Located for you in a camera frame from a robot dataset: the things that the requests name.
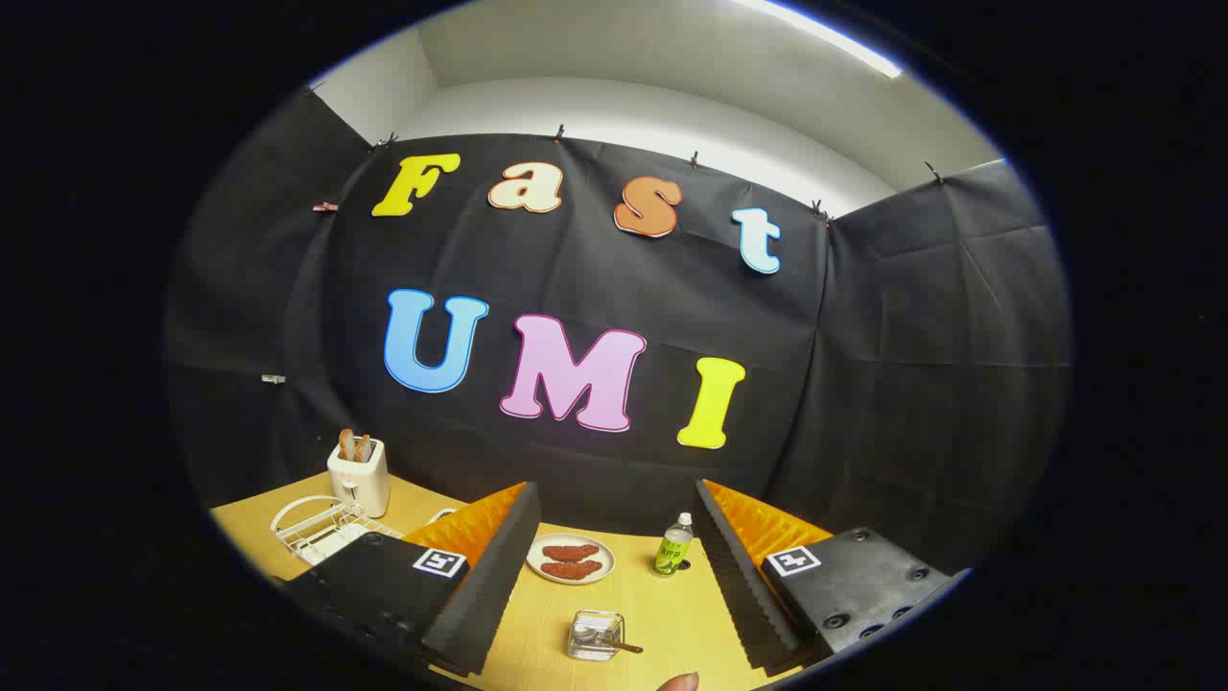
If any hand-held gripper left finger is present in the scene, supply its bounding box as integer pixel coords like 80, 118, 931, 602
272, 482, 542, 678

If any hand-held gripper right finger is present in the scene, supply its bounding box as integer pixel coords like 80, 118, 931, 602
693, 479, 972, 675

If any wooden handle metal spoon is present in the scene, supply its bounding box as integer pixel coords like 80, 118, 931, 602
574, 622, 645, 655

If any metal wire basket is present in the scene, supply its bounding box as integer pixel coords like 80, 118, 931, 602
567, 609, 626, 661

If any white wire dish rack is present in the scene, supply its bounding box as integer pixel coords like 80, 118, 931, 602
271, 494, 404, 567

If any white plate with meat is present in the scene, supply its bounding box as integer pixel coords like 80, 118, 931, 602
526, 534, 616, 584

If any green label drink bottle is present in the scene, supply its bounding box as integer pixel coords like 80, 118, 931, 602
650, 512, 695, 578

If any white toaster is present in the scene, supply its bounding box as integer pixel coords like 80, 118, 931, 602
327, 437, 391, 519

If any row of black clips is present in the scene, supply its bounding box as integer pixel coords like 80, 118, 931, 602
305, 82, 946, 226

